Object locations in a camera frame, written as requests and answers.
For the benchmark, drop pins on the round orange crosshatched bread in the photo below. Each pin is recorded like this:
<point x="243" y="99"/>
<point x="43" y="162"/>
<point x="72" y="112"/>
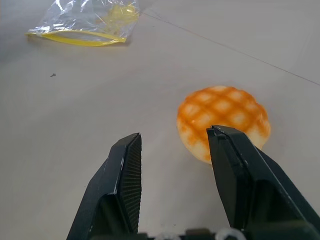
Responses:
<point x="220" y="107"/>

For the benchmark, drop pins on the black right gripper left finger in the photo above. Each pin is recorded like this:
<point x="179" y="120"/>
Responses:
<point x="117" y="175"/>

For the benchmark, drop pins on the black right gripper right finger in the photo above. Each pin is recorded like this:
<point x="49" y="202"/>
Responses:
<point x="250" y="180"/>

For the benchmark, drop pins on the clear yellow-zip plastic bag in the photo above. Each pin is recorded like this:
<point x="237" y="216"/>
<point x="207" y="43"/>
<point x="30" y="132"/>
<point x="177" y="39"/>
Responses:
<point x="75" y="20"/>

